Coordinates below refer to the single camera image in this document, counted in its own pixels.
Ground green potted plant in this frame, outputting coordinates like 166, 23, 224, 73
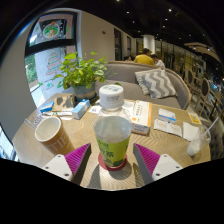
53, 51, 113, 102

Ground grey curved sofa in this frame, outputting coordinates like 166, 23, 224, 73
96, 60, 193, 109

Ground yellow square card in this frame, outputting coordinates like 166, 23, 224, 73
187, 112, 202, 125

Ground brown square card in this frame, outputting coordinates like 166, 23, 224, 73
53, 94, 76, 112

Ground small blue packet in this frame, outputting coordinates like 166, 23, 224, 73
39, 101, 55, 114

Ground group of ceiling lights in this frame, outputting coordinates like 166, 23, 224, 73
114, 0, 201, 31

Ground brown paper cup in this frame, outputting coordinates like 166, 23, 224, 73
34, 115, 76, 157

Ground clear green-label drink bottle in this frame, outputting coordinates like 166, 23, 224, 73
93, 84, 133, 169

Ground group of dining chairs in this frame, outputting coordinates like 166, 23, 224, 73
181, 68, 224, 121

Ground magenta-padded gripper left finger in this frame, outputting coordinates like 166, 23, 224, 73
41, 143, 93, 186

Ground clear plastic cup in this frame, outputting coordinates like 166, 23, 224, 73
186, 116, 221, 157

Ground white paper packets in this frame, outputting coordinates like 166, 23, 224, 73
153, 118, 184, 138

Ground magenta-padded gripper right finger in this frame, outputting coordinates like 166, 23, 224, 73
132, 143, 184, 186

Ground blue and white pack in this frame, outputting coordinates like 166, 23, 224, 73
157, 108, 177, 124

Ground white paper napkin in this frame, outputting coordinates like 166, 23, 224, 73
182, 121, 201, 142

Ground grey zigzag cushion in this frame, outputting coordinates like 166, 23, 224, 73
134, 67, 178, 100

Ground food poster on window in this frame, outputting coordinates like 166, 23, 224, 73
28, 13, 77, 48

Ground blue and white small box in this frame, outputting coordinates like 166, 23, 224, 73
71, 99, 91, 120

